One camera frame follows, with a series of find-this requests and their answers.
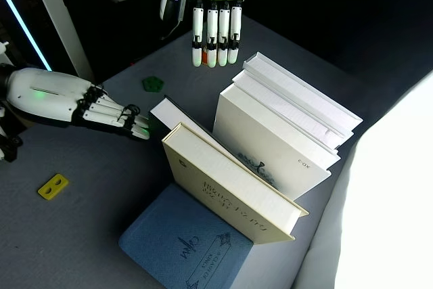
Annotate dark-cover book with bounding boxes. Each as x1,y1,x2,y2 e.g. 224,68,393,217
150,95,241,171

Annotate grey-cover book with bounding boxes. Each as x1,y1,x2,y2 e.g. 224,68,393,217
242,51,364,139

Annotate white book with drawing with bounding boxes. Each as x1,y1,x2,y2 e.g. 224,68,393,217
212,83,342,201

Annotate blue cloth-bound book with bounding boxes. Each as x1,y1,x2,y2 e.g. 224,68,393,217
118,183,254,289

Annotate cream hardcover book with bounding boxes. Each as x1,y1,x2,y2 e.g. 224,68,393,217
161,121,310,245

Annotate cyan light strip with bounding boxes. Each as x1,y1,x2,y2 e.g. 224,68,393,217
0,0,52,72

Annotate white pillar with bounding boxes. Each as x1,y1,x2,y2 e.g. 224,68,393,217
26,0,96,83

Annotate yellow two-hole block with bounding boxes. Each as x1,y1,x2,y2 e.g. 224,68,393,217
37,173,70,201

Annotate green hexagonal block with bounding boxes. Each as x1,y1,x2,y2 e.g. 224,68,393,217
141,76,165,94

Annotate grey table cloth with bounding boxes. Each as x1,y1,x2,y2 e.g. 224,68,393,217
0,14,433,289

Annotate white shelf panel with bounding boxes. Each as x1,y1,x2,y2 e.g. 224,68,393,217
292,68,433,289

